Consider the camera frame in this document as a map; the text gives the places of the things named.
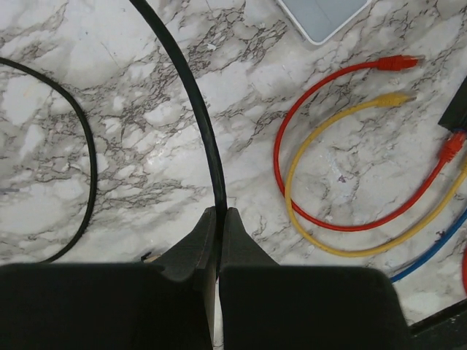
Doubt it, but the black ethernet cable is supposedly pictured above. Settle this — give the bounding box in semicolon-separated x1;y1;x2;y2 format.
0;0;227;264

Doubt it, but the white small router box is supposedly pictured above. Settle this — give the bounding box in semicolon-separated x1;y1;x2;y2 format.
277;0;371;45

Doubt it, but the black network switch box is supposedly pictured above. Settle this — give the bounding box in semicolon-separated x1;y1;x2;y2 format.
438;77;467;133

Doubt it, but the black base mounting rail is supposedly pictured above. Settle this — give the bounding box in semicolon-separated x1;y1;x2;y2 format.
410;299;467;350

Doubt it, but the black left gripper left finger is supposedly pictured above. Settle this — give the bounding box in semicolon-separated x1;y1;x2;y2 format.
1;208;218;349

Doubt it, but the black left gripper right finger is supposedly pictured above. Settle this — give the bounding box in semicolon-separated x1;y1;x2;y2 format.
219;208;412;349

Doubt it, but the blue ethernet cable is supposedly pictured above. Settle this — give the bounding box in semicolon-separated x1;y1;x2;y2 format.
388;209;467;284

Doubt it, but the yellow ethernet cable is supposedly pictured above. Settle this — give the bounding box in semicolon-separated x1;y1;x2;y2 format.
283;91;467;258

